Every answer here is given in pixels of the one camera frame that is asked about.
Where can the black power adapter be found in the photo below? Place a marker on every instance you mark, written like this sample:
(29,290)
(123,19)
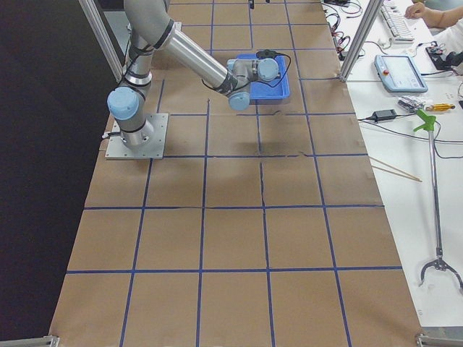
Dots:
(384,115)

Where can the brown paper table cover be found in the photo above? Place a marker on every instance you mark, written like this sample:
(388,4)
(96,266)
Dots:
(260,228)

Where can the person's hand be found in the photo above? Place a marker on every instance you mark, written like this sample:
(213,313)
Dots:
(416,11)

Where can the long metal reacher grabber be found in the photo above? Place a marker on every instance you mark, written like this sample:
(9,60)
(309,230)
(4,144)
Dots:
(438,263)

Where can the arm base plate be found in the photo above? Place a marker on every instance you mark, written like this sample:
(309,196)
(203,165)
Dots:
(147,143)

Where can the blue plastic tray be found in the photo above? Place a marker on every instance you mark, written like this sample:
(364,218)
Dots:
(275,86)

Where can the aluminium frame post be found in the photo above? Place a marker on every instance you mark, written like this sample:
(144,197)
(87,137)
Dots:
(368,18)

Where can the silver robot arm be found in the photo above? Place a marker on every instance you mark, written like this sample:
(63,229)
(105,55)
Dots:
(153,30)

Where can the person's forearm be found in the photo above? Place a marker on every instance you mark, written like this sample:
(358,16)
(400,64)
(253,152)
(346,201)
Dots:
(444,19)

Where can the blue teach pendant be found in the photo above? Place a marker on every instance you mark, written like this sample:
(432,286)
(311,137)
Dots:
(399,74)

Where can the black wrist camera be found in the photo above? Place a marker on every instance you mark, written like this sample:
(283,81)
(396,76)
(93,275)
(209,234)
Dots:
(267,54)

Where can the white keyboard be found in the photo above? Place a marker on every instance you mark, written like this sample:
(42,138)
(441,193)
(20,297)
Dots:
(396,25)

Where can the green clamp tool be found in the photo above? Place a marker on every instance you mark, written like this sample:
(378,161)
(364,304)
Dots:
(428,121)

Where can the wooden chopstick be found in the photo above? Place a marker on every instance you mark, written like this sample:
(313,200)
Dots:
(388,168)

